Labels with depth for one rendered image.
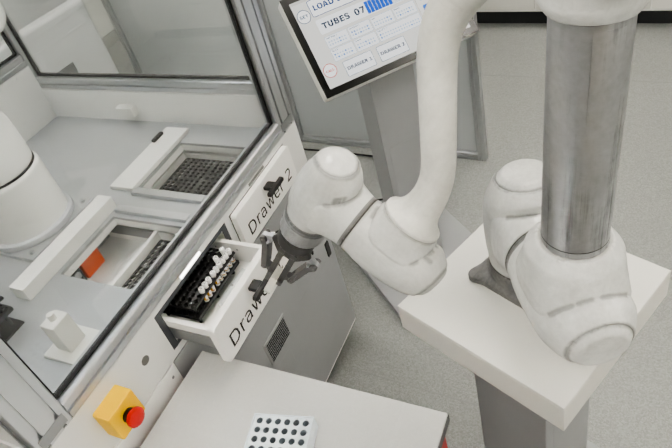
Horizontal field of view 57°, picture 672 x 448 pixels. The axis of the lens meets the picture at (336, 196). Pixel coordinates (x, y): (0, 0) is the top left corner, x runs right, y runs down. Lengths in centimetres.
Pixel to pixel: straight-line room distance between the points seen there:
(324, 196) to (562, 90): 39
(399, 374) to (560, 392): 112
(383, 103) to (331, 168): 106
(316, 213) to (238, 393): 53
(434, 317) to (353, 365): 103
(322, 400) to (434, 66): 72
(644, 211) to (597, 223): 179
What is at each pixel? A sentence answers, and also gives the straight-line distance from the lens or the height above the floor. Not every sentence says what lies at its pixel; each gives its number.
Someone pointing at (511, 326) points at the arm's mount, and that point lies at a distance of 128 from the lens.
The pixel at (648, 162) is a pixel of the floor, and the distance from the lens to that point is 299.
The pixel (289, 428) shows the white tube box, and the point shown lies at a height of 80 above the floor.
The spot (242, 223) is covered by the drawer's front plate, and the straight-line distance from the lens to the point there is 155.
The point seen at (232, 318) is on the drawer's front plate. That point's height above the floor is 90.
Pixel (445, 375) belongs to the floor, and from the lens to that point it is 222.
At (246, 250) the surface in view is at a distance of 150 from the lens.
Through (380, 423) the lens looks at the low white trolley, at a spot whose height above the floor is 76.
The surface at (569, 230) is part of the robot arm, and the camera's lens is 96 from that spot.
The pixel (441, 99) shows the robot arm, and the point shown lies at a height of 136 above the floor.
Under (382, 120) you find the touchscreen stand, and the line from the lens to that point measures 205.
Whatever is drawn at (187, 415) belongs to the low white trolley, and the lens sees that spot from 142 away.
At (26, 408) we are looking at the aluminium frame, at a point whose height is 105.
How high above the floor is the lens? 185
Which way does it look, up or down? 39 degrees down
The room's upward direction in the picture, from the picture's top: 16 degrees counter-clockwise
